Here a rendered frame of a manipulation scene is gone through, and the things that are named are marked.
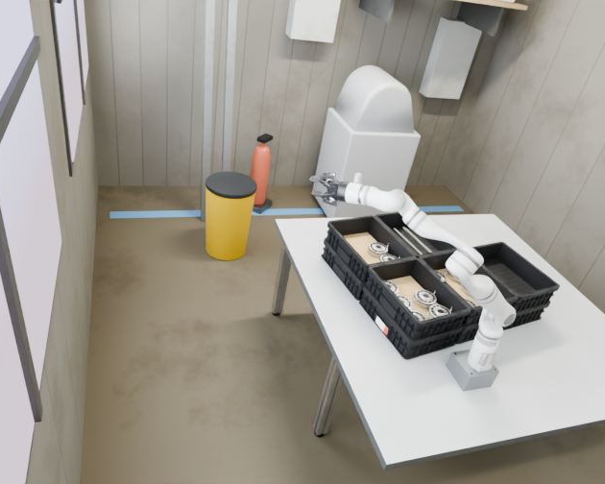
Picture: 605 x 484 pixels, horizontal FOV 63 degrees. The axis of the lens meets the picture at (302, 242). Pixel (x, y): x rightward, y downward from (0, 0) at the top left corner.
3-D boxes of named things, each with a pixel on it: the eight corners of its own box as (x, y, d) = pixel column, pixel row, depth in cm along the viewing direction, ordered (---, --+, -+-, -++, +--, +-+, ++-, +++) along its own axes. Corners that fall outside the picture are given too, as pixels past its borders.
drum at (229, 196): (240, 233, 402) (248, 170, 370) (255, 260, 376) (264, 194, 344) (196, 238, 387) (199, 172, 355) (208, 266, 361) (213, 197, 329)
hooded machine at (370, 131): (372, 197, 493) (407, 65, 422) (396, 227, 451) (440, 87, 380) (310, 197, 472) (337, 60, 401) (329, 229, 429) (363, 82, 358)
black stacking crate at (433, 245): (454, 266, 264) (461, 249, 257) (410, 276, 250) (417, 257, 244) (410, 227, 291) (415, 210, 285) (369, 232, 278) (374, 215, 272)
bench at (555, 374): (619, 483, 263) (698, 399, 225) (345, 557, 211) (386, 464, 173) (460, 289, 386) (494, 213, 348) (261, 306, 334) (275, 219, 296)
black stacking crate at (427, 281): (463, 329, 222) (471, 310, 216) (411, 344, 209) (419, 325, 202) (410, 276, 250) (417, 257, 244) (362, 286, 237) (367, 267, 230)
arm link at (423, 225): (424, 205, 165) (407, 224, 165) (489, 258, 159) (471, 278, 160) (423, 209, 174) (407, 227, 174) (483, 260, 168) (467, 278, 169)
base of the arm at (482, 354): (494, 369, 206) (506, 338, 198) (475, 373, 204) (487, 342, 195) (480, 353, 214) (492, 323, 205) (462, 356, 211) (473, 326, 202)
